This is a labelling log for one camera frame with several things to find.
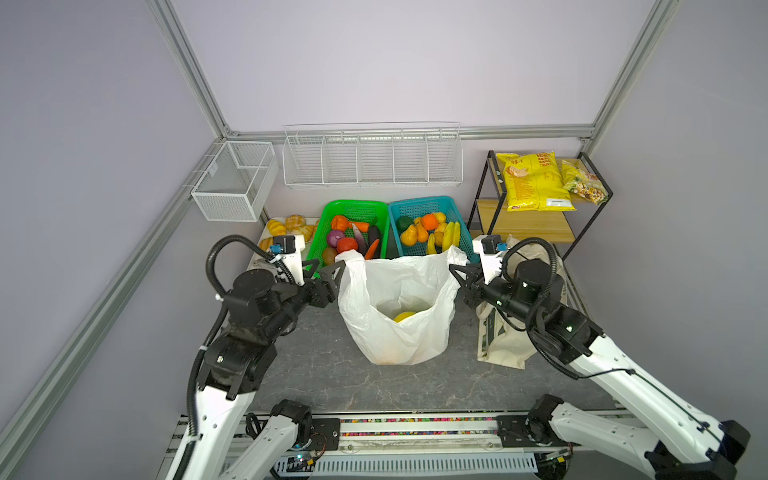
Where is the white plastic grocery bag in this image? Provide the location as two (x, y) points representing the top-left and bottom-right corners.
(337, 247), (468, 366)

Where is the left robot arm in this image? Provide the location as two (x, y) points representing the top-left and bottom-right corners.
(167, 234), (345, 479)

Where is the purple onion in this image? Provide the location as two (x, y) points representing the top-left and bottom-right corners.
(326, 229), (345, 249)

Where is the yellow banana bunch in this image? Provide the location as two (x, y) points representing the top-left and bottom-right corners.
(441, 222), (461, 251)
(393, 311), (415, 323)

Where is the red tomato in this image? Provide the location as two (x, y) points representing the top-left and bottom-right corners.
(336, 237), (359, 254)

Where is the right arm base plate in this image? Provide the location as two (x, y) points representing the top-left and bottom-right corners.
(496, 414), (572, 448)

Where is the orange carrot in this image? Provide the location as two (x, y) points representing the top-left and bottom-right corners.
(364, 239), (381, 260)

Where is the small white mesh basket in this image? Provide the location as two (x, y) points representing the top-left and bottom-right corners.
(191, 141), (279, 223)

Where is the green plastic basket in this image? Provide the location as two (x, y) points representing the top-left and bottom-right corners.
(304, 200), (391, 267)

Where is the yellow pear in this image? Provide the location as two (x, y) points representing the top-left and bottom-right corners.
(400, 224), (419, 247)

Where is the black wooden shelf rack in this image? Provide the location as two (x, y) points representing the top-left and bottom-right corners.
(467, 150), (614, 259)

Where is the white bread tray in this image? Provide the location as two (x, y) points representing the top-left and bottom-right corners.
(238, 216), (322, 298)

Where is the teal plastic basket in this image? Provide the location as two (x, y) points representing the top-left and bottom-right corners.
(388, 196), (479, 263)

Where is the large yellow chips bag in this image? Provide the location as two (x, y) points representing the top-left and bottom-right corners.
(495, 152), (576, 212)

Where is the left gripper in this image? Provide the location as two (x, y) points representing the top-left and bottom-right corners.
(261, 257), (344, 343)

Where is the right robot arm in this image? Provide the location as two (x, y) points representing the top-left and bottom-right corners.
(449, 235), (751, 479)

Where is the long white wire basket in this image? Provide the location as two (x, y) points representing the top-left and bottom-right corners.
(282, 122), (464, 188)

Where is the canvas tote bag floral print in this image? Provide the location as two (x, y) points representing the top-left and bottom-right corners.
(472, 235), (549, 370)

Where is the green avocado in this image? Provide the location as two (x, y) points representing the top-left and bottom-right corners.
(396, 215), (414, 233)

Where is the brown potato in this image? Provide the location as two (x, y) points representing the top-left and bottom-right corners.
(322, 247), (338, 266)

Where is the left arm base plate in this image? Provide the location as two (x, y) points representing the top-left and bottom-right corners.
(259, 416), (341, 452)

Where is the small yellow snack bag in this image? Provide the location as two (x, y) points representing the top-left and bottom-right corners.
(561, 160), (609, 205)

